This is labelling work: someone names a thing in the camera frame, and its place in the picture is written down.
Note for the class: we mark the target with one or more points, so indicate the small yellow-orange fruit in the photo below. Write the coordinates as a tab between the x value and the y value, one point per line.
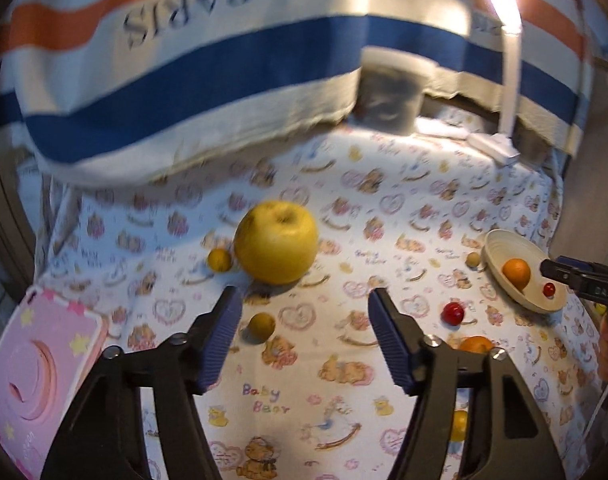
459	425

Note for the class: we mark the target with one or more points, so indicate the small yellow-green fruit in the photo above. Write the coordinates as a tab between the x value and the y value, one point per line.
219	260
261	326

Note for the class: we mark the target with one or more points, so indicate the pink box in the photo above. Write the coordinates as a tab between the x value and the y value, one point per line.
28	375

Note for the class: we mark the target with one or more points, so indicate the large orange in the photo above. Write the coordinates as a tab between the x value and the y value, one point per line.
476	344

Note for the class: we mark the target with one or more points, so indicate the grey cup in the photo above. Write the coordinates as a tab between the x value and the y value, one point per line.
389	95

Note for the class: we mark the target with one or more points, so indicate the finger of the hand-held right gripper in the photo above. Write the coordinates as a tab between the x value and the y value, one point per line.
564	271

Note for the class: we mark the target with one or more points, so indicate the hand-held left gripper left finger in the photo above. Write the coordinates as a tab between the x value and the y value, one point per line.
218	340

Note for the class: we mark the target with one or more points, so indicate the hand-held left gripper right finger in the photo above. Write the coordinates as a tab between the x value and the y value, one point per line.
390	340

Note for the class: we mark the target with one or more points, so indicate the striped blanket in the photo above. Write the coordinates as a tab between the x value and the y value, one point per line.
183	70

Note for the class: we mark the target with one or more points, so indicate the tiny tan fruit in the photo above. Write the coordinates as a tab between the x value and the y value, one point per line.
473	259

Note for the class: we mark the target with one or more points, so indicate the small orange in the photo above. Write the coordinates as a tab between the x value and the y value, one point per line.
515	272

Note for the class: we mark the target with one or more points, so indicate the cream ribbed bowl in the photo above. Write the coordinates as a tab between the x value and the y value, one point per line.
531	300

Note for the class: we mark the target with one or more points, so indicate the red cherry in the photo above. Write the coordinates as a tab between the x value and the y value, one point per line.
549	288
453	313

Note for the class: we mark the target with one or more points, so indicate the yellow apple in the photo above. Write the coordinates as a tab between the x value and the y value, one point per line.
276	242

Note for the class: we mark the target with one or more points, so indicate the grey ribbed panel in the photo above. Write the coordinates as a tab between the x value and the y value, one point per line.
3	210

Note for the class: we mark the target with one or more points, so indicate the white desk lamp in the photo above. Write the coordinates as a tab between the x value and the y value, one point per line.
511	85

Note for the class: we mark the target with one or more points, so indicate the bear print tablecloth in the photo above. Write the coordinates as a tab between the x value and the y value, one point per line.
324	410

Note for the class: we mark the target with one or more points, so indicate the wooden board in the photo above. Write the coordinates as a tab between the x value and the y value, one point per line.
594	200

